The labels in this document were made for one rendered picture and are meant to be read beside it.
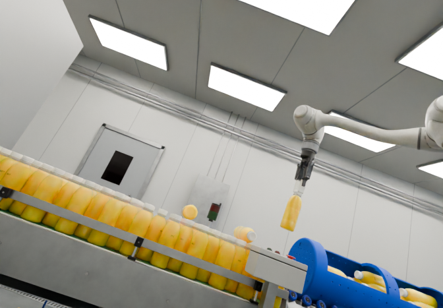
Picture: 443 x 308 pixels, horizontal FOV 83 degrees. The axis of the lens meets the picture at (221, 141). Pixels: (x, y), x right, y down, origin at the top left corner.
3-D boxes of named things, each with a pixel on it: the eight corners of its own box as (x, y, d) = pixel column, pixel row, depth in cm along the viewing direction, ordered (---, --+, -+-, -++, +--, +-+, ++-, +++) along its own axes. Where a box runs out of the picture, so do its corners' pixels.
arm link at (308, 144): (313, 148, 145) (310, 157, 144) (299, 141, 144) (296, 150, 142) (323, 144, 137) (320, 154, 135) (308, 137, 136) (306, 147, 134)
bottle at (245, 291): (237, 292, 107) (250, 247, 114) (253, 299, 105) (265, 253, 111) (233, 293, 101) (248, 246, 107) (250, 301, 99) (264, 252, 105)
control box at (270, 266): (302, 294, 91) (308, 264, 95) (252, 276, 89) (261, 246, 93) (289, 287, 101) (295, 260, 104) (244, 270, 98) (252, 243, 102)
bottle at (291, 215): (295, 233, 126) (305, 198, 132) (292, 230, 121) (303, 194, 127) (281, 227, 130) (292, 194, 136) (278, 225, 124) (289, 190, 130)
